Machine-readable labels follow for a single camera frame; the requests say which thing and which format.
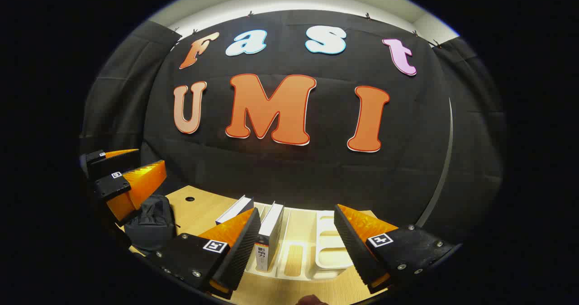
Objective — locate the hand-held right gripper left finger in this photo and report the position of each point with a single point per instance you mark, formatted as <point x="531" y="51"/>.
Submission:
<point x="239" y="255"/>

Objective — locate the blue cover book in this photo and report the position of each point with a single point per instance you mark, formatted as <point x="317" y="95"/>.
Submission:
<point x="235" y="210"/>

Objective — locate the white bookshelf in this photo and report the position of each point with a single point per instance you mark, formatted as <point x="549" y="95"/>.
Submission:
<point x="332" y="250"/>

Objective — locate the black backdrop cloth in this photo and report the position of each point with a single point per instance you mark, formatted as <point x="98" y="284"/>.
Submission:
<point x="316" y="173"/>

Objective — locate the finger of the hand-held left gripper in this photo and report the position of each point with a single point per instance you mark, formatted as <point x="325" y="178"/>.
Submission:
<point x="111" y="187"/>
<point x="113" y="162"/>

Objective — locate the black schoolbag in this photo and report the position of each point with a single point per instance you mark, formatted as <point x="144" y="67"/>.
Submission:
<point x="151" y="226"/>

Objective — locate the grey frame pole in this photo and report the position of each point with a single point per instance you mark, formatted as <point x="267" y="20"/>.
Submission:
<point x="445" y="160"/>

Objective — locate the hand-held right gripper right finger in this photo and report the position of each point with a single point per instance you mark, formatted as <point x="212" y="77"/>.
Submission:
<point x="357" y="250"/>

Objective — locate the portrait cover book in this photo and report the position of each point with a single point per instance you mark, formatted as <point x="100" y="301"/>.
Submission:
<point x="271" y="226"/>

